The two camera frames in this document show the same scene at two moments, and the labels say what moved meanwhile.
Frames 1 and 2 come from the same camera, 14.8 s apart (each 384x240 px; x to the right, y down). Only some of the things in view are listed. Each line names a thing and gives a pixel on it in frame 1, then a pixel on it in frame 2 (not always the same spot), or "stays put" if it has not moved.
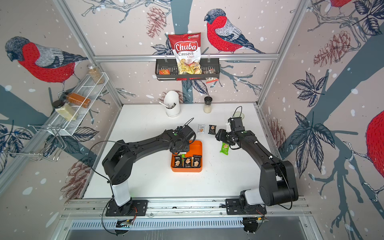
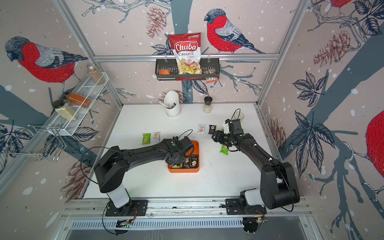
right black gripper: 220,135 stays put
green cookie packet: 224,148 stays put
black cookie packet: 212,129 stays put
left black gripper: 186,150 to 171,162
